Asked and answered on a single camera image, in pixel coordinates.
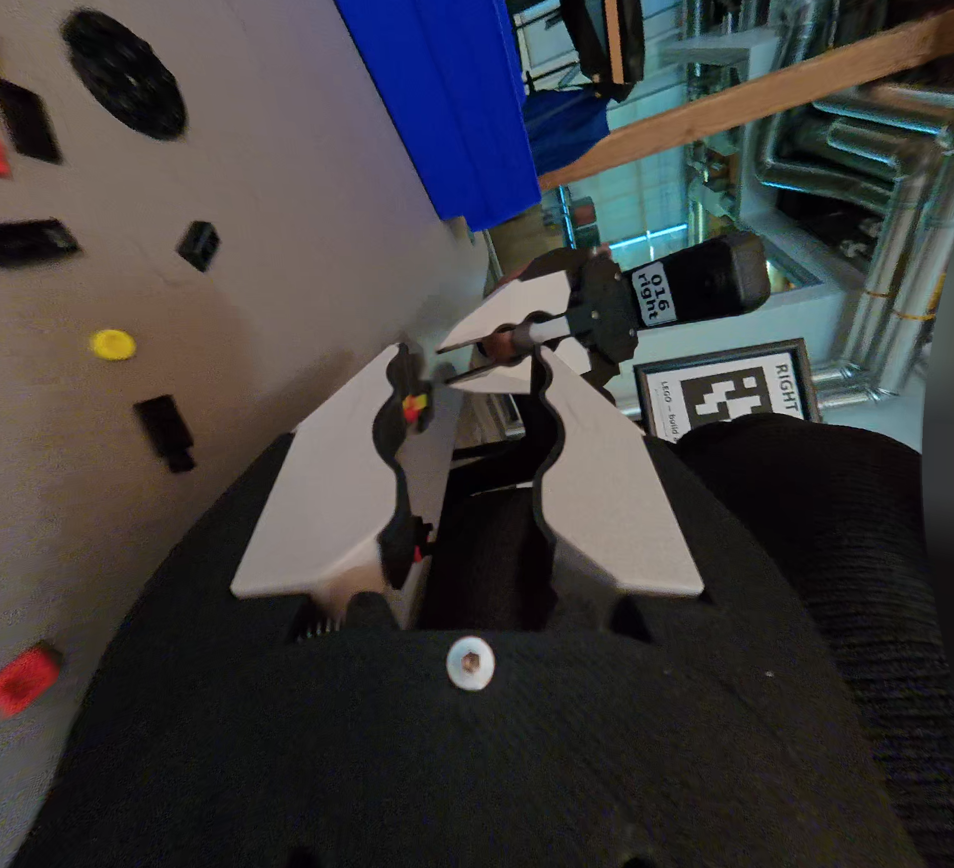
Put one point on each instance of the silver ventilation ducts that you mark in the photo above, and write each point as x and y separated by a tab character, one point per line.
894	167

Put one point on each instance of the black round lego plate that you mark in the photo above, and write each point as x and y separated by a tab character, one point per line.
123	74

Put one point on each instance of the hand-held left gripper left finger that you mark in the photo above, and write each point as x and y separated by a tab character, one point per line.
328	495

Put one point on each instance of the black rectangular lego plate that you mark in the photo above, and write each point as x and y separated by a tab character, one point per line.
33	242
26	123

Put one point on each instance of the person's right hand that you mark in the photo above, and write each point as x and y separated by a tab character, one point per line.
499	348

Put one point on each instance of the long black red yellow lego model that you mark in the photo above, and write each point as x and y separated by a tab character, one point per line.
415	551

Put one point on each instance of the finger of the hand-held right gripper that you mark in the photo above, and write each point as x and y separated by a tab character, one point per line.
507	380
522	301

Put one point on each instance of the small red square lego tile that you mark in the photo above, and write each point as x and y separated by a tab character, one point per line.
26	678

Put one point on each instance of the small black lego plate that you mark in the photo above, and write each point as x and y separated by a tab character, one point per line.
199	246

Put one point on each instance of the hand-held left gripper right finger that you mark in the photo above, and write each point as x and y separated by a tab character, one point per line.
618	503

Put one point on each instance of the black lego clip plate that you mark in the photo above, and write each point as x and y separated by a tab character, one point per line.
165	432

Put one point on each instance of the wooden beam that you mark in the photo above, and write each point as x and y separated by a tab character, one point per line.
745	100

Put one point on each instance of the person's right forearm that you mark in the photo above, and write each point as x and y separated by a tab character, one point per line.
820	547

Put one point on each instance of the black framed side table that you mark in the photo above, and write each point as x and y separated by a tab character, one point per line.
589	41

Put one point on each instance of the blue plastic storage bin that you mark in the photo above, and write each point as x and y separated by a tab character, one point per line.
566	130
417	63

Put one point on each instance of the small black red yellow lego assembly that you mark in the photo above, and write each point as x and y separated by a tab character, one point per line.
414	406

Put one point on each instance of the framed marker sign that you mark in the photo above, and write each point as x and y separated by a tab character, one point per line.
790	391

